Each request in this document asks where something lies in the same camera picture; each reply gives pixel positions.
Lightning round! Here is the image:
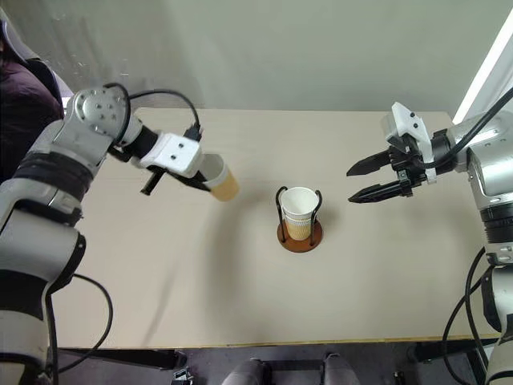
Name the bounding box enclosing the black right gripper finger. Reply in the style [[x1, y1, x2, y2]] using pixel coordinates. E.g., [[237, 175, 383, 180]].
[[347, 180, 402, 204], [346, 148, 392, 177]]

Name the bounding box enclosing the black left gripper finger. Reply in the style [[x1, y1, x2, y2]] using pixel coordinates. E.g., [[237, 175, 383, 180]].
[[172, 170, 212, 194], [139, 170, 164, 197]]

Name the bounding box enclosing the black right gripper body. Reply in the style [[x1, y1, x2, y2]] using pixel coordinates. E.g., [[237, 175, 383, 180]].
[[386, 134, 428, 200]]

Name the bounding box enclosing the person in dark maroon jacket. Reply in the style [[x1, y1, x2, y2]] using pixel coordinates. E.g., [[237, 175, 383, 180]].
[[0, 19, 68, 184]]

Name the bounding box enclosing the dark grey rounded shape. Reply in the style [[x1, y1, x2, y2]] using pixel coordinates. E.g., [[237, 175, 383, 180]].
[[222, 358, 273, 385], [323, 352, 360, 385]]

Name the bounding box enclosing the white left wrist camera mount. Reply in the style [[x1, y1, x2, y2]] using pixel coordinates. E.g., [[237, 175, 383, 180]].
[[139, 133, 201, 179]]

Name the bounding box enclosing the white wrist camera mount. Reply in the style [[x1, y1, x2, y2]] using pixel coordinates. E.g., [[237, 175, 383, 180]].
[[380, 102, 438, 185], [139, 133, 201, 179]]

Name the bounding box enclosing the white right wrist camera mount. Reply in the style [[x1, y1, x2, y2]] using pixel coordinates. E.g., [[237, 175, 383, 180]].
[[380, 102, 438, 185]]

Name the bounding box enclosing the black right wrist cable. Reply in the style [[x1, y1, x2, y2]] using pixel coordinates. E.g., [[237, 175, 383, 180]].
[[434, 86, 513, 168]]

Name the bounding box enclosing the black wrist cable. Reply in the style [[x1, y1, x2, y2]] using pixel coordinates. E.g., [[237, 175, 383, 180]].
[[434, 86, 513, 168], [104, 83, 203, 141]]

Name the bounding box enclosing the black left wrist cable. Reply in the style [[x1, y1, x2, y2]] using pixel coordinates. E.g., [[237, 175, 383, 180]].
[[104, 83, 203, 141]]

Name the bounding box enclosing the brown-based black wire cup rack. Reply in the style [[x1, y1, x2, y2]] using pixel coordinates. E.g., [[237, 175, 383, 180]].
[[275, 185, 324, 253]]

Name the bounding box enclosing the white window frame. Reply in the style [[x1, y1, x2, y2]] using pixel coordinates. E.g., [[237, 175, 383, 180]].
[[450, 23, 513, 125]]

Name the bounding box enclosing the black left upper arm cable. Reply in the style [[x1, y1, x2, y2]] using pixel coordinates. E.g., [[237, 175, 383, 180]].
[[43, 274, 115, 385]]

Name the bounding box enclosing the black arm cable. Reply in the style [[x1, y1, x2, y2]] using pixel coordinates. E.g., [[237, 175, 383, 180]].
[[442, 247, 504, 385], [43, 274, 115, 385]]

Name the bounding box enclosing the black right upper arm cable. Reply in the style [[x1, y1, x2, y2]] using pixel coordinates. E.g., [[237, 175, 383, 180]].
[[442, 247, 504, 385]]

